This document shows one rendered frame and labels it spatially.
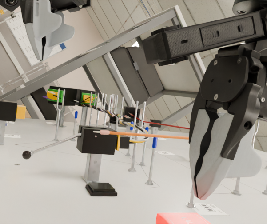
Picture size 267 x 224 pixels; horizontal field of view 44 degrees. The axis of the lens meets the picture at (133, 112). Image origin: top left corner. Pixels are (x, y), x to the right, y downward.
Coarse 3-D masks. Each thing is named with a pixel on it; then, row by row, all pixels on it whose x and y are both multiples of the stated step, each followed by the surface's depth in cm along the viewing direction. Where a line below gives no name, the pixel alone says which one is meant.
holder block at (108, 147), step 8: (80, 128) 55; (88, 128) 53; (96, 128) 55; (104, 128) 57; (80, 136) 55; (88, 136) 53; (104, 136) 54; (112, 136) 55; (80, 144) 54; (88, 144) 53; (96, 144) 54; (104, 144) 54; (112, 144) 55; (88, 152) 53; (96, 152) 54; (104, 152) 54; (112, 152) 55
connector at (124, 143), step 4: (120, 136) 56; (124, 136) 56; (116, 140) 56; (120, 140) 56; (124, 140) 56; (128, 140) 56; (116, 144) 56; (120, 144) 56; (124, 144) 56; (128, 144) 56; (120, 148) 56; (124, 148) 56; (128, 148) 56
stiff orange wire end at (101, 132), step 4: (100, 132) 41; (104, 132) 42; (108, 132) 42; (112, 132) 42; (116, 132) 42; (120, 132) 43; (124, 132) 43; (128, 132) 43; (148, 136) 45; (152, 136) 45; (156, 136) 45; (160, 136) 45; (164, 136) 46; (168, 136) 46; (172, 136) 46; (176, 136) 47; (180, 136) 47; (184, 136) 47
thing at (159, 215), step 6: (156, 216) 35; (162, 216) 34; (168, 216) 34; (174, 216) 34; (180, 216) 35; (186, 216) 35; (192, 216) 35; (198, 216) 35; (156, 222) 35; (162, 222) 34; (168, 222) 33; (174, 222) 33; (180, 222) 33; (186, 222) 33; (192, 222) 34; (198, 222) 34; (204, 222) 34
